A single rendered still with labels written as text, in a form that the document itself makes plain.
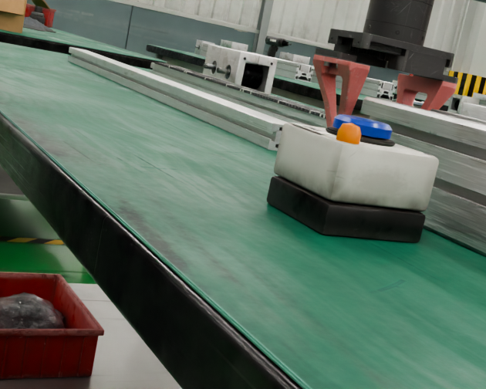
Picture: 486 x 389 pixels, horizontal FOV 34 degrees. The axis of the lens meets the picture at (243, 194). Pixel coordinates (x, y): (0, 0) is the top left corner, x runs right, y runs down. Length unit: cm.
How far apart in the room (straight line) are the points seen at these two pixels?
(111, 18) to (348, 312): 1180
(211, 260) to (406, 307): 10
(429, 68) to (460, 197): 19
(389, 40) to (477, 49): 813
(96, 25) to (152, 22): 87
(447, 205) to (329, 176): 12
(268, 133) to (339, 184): 41
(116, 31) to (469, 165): 1164
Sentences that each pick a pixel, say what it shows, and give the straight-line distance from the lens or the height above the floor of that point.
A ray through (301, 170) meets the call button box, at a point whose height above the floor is 81.
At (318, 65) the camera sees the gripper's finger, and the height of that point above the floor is 88.
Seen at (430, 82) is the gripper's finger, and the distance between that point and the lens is 76.
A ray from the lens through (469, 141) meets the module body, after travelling 58.
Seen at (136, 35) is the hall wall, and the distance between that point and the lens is 1226.
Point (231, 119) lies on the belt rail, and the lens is 98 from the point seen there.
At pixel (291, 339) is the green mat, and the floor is 78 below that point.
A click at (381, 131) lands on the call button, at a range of 52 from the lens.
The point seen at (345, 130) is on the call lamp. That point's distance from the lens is 49.
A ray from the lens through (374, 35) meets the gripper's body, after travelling 70.
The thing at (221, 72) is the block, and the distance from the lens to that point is 169.
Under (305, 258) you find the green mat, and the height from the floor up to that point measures 78.
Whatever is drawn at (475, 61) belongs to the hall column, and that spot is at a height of 124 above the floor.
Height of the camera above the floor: 88
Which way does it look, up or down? 10 degrees down
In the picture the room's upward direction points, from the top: 12 degrees clockwise
